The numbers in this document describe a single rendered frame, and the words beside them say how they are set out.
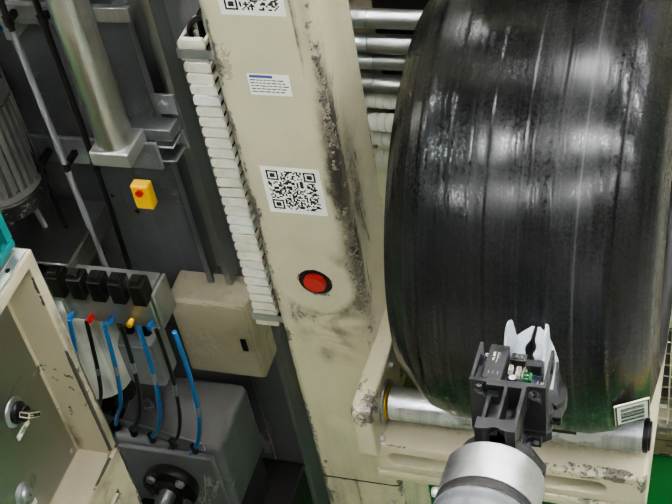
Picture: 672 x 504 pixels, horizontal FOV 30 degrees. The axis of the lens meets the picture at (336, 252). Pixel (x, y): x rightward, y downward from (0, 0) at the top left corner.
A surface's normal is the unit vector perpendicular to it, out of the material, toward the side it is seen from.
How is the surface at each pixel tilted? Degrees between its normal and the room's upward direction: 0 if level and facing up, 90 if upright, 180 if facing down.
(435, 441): 0
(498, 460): 14
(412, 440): 0
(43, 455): 90
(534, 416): 83
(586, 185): 46
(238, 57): 90
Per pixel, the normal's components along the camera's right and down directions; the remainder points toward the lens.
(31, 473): 0.95, 0.09
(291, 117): -0.27, 0.70
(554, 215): -0.30, 0.11
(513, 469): 0.37, -0.64
